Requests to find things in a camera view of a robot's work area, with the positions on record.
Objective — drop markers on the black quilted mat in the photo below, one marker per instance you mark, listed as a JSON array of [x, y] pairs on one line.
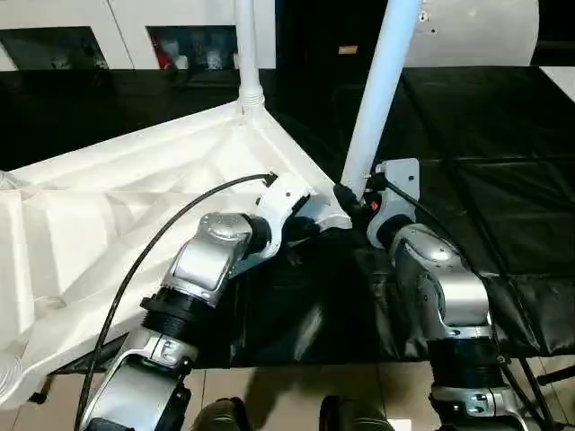
[[471, 134]]

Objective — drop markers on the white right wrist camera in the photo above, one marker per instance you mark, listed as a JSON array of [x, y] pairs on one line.
[[400, 179]]

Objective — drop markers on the small gold label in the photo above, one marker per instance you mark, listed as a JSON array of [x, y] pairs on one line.
[[348, 49]]

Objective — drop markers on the black metal bar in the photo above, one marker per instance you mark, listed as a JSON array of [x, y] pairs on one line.
[[554, 47]]

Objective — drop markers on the black metal stand leg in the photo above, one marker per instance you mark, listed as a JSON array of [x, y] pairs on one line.
[[557, 376], [40, 390]]

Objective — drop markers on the white sideboard with glass doors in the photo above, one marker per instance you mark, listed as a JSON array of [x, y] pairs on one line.
[[126, 18]]

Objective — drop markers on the black cabinet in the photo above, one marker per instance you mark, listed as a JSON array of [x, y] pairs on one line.
[[314, 31]]

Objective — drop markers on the white flat board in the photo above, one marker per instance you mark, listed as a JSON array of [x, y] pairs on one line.
[[561, 83]]

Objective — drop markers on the pale panel with holes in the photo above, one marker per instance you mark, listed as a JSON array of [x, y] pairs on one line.
[[476, 36]]

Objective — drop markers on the white plastic table top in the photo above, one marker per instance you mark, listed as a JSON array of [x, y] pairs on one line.
[[112, 202]]

